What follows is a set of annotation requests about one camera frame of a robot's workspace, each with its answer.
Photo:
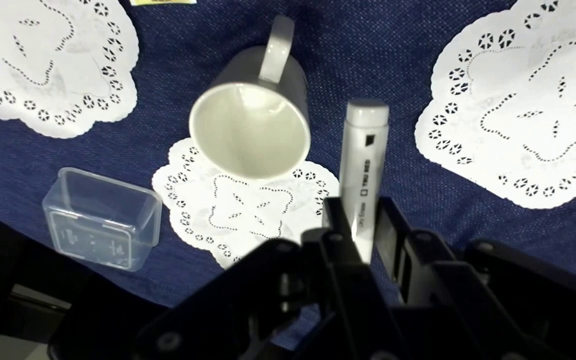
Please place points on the white ceramic mug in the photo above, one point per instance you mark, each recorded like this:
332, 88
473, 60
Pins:
249, 132

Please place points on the white paper lace doily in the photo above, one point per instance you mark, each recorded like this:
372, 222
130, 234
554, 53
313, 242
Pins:
35, 53
535, 100
249, 206

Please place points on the clear plastic container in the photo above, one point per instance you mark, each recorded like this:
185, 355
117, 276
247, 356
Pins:
100, 220

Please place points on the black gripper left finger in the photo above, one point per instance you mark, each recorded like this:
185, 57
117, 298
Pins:
288, 300

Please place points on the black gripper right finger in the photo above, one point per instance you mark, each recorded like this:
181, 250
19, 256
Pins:
489, 307

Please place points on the white marker pen black cap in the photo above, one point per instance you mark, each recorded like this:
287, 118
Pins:
362, 166

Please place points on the dark blue denim tablecloth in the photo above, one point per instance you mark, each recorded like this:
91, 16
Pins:
369, 53

